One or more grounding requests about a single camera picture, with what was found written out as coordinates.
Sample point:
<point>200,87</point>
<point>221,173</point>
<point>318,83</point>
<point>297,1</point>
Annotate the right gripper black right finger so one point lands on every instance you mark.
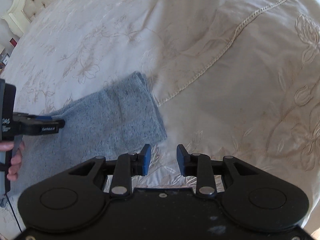
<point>187,162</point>

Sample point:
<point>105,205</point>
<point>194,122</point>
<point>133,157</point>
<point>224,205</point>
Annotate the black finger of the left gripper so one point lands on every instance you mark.
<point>42,127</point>
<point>40,117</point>

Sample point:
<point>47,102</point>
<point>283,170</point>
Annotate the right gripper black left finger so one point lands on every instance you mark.
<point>140,162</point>

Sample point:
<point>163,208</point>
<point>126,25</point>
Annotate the grey knit pants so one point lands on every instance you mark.
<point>118,119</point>

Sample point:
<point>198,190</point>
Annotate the person's left hand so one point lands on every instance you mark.
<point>16,161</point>

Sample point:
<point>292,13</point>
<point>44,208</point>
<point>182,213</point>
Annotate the cream nightstand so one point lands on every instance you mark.
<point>5,55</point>

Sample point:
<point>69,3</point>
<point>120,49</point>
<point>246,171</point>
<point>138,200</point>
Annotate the cream embroidered bedspread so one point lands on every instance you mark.
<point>230,77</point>

